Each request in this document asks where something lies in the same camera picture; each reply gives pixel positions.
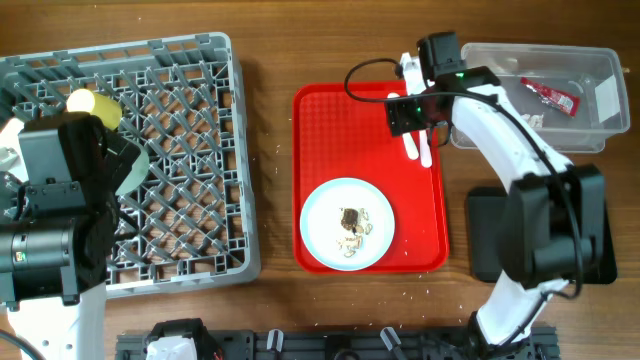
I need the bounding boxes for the white plastic spoon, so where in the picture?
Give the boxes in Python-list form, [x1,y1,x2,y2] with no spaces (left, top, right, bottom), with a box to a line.
[387,91,421,161]

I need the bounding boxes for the white plastic fork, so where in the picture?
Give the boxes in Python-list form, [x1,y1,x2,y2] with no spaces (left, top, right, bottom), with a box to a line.
[419,130,433,168]

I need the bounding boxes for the red plastic tray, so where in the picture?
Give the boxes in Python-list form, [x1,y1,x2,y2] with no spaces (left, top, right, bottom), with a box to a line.
[292,83,449,274]

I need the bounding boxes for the black plastic tray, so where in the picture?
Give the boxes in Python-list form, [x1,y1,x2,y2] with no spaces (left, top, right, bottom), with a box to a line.
[466,187,618,285]

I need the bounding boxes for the white napkin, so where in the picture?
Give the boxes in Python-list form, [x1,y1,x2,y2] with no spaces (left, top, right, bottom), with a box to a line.
[521,114,544,129]

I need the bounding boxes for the yellow plastic cup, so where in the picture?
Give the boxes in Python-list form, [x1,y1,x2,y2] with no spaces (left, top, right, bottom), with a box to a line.
[66,89,123,130]

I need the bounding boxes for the food scraps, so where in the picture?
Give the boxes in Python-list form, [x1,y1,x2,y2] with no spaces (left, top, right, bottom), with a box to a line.
[336,207,373,258]

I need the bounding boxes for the grey dishwasher rack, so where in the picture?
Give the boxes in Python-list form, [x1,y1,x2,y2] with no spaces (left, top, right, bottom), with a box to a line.
[1,32,261,298]

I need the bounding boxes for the mint green bowl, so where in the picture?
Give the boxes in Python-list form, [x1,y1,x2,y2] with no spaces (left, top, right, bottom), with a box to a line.
[115,144,150,196]

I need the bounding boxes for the red snack wrapper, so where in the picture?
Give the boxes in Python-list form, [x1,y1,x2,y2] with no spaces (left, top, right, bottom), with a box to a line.
[520,77,581,117]

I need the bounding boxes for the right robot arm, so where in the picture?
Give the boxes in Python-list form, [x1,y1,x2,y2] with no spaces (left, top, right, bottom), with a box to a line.
[384,32,606,354]

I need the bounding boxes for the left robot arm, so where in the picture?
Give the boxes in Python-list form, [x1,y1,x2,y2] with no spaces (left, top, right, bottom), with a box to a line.
[1,112,137,359]

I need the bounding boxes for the light blue plate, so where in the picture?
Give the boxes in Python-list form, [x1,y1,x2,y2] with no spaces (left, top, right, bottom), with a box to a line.
[299,178,396,272]

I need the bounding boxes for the clear plastic bin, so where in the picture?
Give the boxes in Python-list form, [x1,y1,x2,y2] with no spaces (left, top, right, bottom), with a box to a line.
[461,43,630,153]

